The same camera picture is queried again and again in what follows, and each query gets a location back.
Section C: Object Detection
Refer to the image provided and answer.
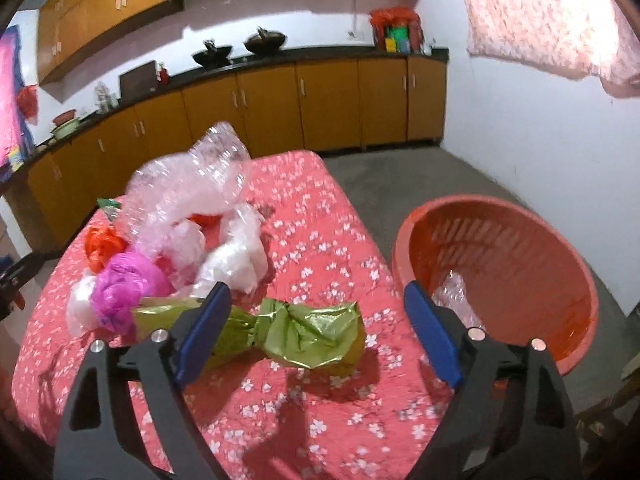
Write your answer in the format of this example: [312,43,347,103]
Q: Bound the white plastic bag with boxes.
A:
[65,274,100,337]
[191,203,269,298]

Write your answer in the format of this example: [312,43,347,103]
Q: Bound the magenta plastic bag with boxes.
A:
[90,252,172,335]

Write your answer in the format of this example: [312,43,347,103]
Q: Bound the clear bubble wrap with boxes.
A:
[115,122,252,258]

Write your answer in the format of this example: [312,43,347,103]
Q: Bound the olive green foil bag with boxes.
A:
[131,296,368,377]

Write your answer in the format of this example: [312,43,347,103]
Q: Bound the red plastic bag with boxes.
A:
[189,214,221,230]

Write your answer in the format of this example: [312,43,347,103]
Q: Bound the brown lower kitchen cabinets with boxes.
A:
[1,47,450,252]

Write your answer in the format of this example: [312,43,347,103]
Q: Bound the orange plastic bag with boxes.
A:
[85,224,128,274]

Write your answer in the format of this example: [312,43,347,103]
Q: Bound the green foil wrapper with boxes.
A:
[96,198,122,222]

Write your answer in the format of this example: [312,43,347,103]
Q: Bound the pink window curtain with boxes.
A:
[1,25,37,182]

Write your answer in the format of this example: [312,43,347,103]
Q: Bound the red plastic basket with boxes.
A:
[390,194,599,375]

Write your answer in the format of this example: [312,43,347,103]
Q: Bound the small clear plastic bag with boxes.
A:
[433,271,485,328]

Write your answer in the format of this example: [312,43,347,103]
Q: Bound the stacked bowls on counter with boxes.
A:
[52,110,79,140]

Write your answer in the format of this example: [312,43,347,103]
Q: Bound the red floral tablecloth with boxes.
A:
[10,148,454,480]

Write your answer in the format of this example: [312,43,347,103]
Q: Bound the glass jar on counter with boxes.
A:
[94,81,112,114]

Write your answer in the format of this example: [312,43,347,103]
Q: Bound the dark cutting board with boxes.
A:
[119,61,158,103]

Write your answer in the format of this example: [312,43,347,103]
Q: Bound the small red bottle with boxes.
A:
[158,63,170,86]

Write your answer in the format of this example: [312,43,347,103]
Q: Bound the black wok left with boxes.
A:
[192,39,232,68]

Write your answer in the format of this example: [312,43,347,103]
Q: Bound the black wok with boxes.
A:
[192,39,232,68]
[244,27,288,56]

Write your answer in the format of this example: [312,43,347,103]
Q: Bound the black wok right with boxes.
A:
[244,27,288,56]

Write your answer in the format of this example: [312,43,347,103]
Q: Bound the red bag with boxes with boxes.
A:
[369,6,424,53]

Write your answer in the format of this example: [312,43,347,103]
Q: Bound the pink floral hanging cloth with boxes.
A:
[464,0,639,88]

